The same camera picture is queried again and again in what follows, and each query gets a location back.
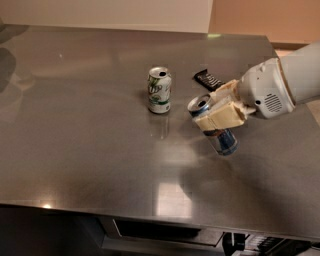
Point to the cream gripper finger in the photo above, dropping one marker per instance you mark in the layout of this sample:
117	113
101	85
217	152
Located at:
230	115
228	89

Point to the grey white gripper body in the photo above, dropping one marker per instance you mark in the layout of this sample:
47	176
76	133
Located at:
265	87

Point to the blue silver redbull can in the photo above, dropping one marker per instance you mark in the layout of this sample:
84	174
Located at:
222	140

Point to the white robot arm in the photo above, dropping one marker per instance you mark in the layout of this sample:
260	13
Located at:
302	72

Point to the green white soda can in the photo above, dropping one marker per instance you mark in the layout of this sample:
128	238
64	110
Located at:
159	90

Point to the black candy bar wrapper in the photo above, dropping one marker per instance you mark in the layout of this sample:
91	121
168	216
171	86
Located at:
207	80

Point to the dark drawer under table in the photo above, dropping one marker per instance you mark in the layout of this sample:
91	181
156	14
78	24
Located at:
158	237

